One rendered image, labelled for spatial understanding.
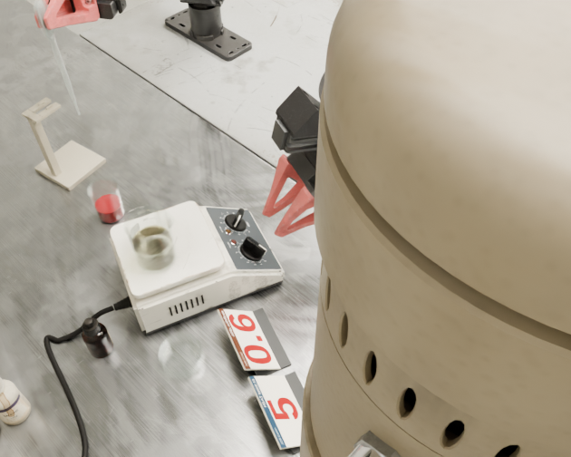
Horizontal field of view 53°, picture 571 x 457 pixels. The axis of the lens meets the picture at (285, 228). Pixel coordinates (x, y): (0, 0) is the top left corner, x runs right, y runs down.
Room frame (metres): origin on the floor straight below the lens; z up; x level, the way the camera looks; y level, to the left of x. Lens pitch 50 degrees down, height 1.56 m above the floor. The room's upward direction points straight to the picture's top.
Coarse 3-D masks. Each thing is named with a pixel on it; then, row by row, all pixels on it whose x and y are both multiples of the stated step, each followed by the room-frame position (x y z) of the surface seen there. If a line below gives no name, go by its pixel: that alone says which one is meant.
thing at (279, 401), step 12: (264, 384) 0.29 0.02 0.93; (276, 384) 0.29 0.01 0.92; (264, 396) 0.27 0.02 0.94; (276, 396) 0.27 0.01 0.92; (288, 396) 0.28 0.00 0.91; (276, 408) 0.26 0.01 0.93; (288, 408) 0.26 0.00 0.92; (276, 420) 0.24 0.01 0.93; (288, 420) 0.25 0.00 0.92; (300, 420) 0.25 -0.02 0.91; (288, 432) 0.23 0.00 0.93; (300, 432) 0.24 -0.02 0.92
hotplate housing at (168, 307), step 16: (224, 208) 0.54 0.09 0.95; (208, 224) 0.50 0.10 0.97; (256, 224) 0.53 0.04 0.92; (224, 256) 0.44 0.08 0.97; (224, 272) 0.42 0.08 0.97; (240, 272) 0.42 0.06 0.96; (256, 272) 0.43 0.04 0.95; (272, 272) 0.44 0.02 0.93; (128, 288) 0.40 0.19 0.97; (176, 288) 0.39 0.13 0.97; (192, 288) 0.40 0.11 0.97; (208, 288) 0.40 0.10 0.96; (224, 288) 0.41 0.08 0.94; (240, 288) 0.42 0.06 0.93; (256, 288) 0.43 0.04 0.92; (128, 304) 0.39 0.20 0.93; (144, 304) 0.37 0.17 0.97; (160, 304) 0.38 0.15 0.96; (176, 304) 0.38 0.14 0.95; (192, 304) 0.39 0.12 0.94; (208, 304) 0.40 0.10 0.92; (224, 304) 0.41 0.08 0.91; (144, 320) 0.37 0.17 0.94; (160, 320) 0.37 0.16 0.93; (176, 320) 0.38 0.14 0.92
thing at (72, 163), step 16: (32, 112) 0.66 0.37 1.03; (48, 112) 0.66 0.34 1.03; (32, 128) 0.65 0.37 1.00; (48, 144) 0.65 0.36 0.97; (48, 160) 0.65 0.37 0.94; (64, 160) 0.68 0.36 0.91; (80, 160) 0.68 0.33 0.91; (96, 160) 0.68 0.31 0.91; (48, 176) 0.65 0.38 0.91; (64, 176) 0.65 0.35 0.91; (80, 176) 0.65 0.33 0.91
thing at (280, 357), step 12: (252, 312) 0.40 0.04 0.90; (264, 312) 0.40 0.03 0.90; (264, 324) 0.38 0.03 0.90; (264, 336) 0.36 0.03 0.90; (276, 336) 0.36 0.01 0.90; (276, 348) 0.35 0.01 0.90; (240, 360) 0.31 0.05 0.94; (276, 360) 0.33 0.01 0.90; (288, 360) 0.33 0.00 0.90; (264, 372) 0.31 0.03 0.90
